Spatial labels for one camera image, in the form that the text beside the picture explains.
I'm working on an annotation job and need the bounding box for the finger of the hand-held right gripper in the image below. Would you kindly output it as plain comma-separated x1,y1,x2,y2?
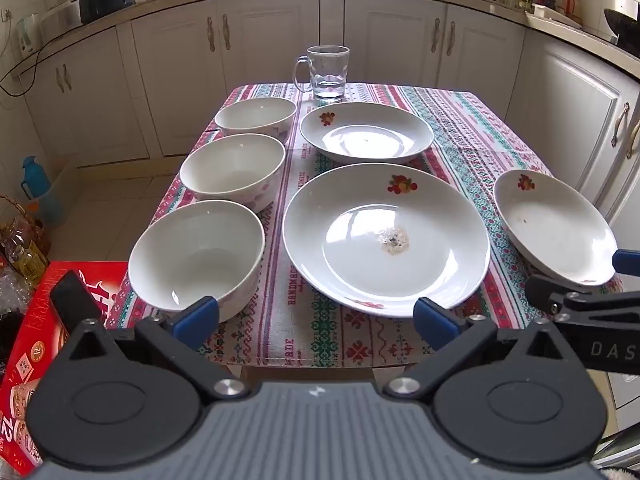
525,274,640,318
612,249,640,277

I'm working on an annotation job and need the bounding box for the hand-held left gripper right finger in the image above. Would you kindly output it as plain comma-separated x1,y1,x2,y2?
382,297,566,403

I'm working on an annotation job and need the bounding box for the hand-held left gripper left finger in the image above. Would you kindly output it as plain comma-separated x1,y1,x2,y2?
70,296,251,402

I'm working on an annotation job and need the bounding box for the white floral bowl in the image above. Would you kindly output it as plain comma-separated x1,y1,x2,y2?
215,97,298,143
179,133,287,213
128,200,266,325

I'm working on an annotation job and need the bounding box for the stained white fruit print plate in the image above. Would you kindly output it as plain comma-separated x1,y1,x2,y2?
281,162,492,318

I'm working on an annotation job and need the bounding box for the black rectangular object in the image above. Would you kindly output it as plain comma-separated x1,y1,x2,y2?
50,270,104,331

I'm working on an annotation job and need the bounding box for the red cardboard box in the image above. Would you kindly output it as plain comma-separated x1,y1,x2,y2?
0,260,130,478

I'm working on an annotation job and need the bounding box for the cooking oil bottle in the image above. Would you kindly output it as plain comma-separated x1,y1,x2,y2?
0,215,51,291

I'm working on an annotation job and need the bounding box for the patterned red green tablecloth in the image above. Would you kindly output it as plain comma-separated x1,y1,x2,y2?
102,82,626,368

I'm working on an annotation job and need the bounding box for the blue thermos jug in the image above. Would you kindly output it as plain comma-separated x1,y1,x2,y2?
21,156,63,228

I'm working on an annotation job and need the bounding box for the black wok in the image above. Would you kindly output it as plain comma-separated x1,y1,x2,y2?
602,7,640,58

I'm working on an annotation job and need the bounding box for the white tray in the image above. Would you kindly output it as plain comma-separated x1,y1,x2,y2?
532,4,583,29

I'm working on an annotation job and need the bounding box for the clear glass mug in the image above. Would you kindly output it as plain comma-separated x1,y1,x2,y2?
292,45,351,101

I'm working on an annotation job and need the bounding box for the white kitchen cabinet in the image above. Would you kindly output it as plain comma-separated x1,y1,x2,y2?
0,0,640,221

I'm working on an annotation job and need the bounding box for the black power cable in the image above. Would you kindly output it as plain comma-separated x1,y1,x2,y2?
0,52,56,97

